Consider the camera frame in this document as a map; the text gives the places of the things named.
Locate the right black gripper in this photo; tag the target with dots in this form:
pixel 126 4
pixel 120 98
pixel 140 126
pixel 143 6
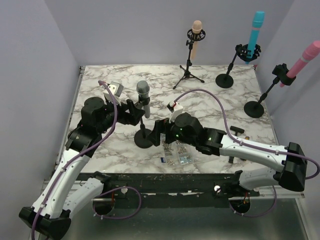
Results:
pixel 161 125

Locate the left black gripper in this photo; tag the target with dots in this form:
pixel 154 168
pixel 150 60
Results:
pixel 134 117

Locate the black round-base mic stand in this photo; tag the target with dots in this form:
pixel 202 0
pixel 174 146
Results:
pixel 140 137

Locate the silver mesh microphone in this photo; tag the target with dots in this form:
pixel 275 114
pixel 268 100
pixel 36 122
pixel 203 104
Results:
pixel 143 90

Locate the beige microphone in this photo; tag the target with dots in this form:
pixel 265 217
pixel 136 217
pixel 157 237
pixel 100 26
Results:
pixel 196 29

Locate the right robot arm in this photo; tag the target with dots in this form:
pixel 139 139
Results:
pixel 282 165

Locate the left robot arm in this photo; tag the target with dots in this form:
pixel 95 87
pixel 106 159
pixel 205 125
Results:
pixel 51 214

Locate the black clip round stand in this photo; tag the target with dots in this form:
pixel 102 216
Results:
pixel 254 109

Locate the blue microphone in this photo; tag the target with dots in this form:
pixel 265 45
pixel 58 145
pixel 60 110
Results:
pixel 257 23

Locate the pink microphone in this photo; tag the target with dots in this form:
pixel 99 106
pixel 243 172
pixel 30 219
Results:
pixel 309 54

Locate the clear plastic screw box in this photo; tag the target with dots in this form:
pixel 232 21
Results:
pixel 175 153

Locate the black T-shaped tool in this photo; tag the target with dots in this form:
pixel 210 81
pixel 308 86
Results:
pixel 237 131

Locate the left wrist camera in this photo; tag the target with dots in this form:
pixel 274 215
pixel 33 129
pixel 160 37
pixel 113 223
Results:
pixel 116 90

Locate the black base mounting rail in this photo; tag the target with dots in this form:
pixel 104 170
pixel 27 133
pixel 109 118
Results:
pixel 177 190

